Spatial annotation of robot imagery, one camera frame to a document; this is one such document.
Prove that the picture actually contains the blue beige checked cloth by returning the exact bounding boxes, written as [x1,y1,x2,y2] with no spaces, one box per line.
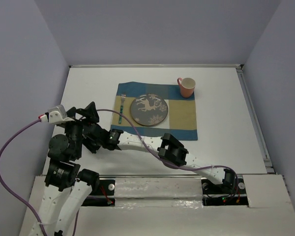
[111,82,198,141]

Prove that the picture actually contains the purple cable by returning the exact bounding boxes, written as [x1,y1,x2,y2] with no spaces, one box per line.
[80,108,238,197]
[0,115,114,236]

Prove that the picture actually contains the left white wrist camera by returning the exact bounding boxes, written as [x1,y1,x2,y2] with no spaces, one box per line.
[38,105,74,125]

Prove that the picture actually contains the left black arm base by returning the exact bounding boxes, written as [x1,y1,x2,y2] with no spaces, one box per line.
[82,179,116,207]

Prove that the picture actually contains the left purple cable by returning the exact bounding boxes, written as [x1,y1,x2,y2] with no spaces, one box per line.
[0,115,114,236]

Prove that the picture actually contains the fork with teal handle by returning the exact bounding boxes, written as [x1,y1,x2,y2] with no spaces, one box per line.
[118,93,126,124]

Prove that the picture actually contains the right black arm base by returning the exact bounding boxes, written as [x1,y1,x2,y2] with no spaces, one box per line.
[201,178,248,207]

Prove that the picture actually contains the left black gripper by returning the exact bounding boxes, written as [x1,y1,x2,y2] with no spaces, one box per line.
[63,100,99,157]

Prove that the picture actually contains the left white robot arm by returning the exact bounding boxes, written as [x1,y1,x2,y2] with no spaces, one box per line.
[29,102,100,236]

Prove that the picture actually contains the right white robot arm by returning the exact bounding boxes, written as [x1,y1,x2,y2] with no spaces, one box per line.
[83,124,238,194]

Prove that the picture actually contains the dark patterned plate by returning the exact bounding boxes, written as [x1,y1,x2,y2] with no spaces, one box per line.
[130,93,169,126]

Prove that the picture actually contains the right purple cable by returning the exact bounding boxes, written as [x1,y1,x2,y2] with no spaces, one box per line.
[80,108,238,197]

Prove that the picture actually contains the pink cup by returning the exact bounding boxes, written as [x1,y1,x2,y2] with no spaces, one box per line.
[177,78,196,98]

